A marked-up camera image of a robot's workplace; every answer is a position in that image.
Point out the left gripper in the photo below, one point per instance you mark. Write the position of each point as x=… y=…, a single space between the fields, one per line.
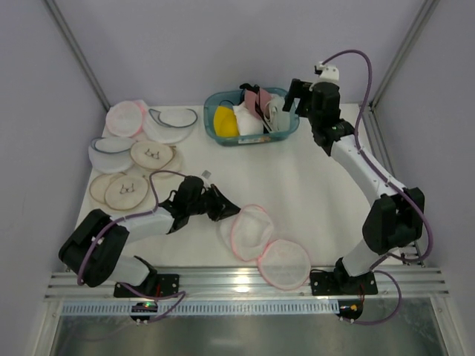
x=211 y=202

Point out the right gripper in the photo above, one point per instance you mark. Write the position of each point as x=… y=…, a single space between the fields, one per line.
x=302 y=98

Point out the pale grey bra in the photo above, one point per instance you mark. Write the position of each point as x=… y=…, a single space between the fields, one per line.
x=276 y=119

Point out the pink-trimmed mesh laundry bag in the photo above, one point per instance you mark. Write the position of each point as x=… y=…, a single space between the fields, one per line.
x=251 y=237

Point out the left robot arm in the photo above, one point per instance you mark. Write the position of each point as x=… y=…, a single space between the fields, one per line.
x=94 y=250

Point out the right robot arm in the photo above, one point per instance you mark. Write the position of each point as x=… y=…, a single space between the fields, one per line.
x=394 y=219

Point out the pink and black bra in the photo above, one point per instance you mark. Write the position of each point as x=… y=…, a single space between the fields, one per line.
x=256 y=100

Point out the white bra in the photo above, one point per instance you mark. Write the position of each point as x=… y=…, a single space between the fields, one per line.
x=247 y=124

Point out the yellow bra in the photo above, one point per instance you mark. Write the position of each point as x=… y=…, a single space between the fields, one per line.
x=225 y=122

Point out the beige laundry bag upper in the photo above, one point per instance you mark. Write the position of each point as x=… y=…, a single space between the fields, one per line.
x=149 y=156

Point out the beige laundry bag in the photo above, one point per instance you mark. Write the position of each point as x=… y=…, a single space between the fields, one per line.
x=119 y=192
x=149 y=156

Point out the grey-trimmed open laundry bag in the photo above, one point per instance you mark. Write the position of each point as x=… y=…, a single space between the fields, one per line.
x=169 y=126

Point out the beige laundry bag lower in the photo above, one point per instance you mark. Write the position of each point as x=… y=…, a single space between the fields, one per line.
x=119 y=192

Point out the grey-trimmed folded laundry bag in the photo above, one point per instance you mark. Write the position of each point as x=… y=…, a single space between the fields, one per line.
x=110 y=155

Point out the pink-trimmed laundry bag stack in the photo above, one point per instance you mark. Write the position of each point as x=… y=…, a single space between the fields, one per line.
x=126 y=118

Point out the teal plastic basket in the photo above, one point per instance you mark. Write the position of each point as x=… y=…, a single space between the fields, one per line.
x=226 y=99

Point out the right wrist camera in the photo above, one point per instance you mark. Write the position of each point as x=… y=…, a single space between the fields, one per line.
x=327 y=73

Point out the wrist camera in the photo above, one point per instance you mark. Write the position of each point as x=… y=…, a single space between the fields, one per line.
x=327 y=73
x=206 y=174

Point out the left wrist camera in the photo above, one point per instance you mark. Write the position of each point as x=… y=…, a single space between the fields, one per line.
x=206 y=174

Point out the right aluminium side rail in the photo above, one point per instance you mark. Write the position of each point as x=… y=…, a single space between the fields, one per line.
x=375 y=139

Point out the slotted cable duct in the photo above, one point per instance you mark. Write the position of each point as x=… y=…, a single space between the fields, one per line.
x=200 y=308

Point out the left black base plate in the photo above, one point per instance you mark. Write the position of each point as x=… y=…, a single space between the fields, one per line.
x=163 y=285

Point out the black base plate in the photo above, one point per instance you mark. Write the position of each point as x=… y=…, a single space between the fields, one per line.
x=326 y=283
x=163 y=285

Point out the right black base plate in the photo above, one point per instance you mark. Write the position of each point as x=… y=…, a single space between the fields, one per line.
x=326 y=283

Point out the right aluminium corner post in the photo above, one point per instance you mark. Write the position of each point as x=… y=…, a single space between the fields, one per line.
x=411 y=37

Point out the aluminium corner post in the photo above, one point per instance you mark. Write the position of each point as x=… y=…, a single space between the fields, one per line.
x=74 y=47
x=411 y=37

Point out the aluminium front rail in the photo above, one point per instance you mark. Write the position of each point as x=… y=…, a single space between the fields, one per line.
x=241 y=283

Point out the left aluminium corner post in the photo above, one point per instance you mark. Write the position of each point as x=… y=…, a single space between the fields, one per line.
x=74 y=47

